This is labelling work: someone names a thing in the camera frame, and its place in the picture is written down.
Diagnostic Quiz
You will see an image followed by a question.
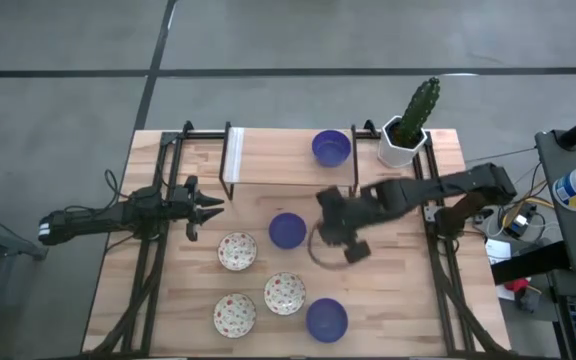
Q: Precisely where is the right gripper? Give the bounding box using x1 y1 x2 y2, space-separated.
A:
316 185 374 265

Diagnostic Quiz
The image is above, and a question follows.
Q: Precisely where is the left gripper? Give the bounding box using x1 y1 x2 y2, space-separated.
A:
169 174 226 243

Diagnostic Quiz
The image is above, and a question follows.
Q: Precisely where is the green bowl with floral inside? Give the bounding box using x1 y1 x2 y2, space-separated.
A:
212 292 258 340
263 271 307 317
217 231 259 273

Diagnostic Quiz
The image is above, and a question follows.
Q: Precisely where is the blue purple mini bowl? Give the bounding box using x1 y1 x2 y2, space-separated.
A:
268 212 308 251
311 129 353 169
305 297 349 344

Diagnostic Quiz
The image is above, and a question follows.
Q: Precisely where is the white plant pot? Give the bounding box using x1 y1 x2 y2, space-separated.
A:
376 115 430 170

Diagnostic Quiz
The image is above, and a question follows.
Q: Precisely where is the wooden shelf with black legs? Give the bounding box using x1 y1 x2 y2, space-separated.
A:
217 121 360 205

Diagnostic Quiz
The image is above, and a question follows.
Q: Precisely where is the green cactus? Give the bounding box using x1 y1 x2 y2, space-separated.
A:
396 76 442 149

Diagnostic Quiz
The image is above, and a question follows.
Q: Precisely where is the white paper sheet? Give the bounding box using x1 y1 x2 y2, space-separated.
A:
484 238 514 266

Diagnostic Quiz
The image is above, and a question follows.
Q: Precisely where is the small blue white device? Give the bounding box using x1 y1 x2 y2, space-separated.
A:
510 212 535 237

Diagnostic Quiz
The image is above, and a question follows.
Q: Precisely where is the small red object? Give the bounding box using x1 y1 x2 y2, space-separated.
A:
503 277 530 294

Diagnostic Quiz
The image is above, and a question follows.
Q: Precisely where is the black flat bar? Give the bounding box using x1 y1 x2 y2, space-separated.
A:
490 241 572 287

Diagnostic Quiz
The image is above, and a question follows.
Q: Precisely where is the grey metal stand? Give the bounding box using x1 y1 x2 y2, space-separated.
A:
0 197 50 360

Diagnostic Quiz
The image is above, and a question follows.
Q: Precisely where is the small grey object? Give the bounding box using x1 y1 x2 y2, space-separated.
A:
514 287 543 314

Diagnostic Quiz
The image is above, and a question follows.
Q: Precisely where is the black aluminium extrusion frame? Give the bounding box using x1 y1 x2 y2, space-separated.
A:
83 119 513 359

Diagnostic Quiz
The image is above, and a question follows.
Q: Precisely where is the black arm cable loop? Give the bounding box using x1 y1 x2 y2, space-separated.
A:
104 168 135 202

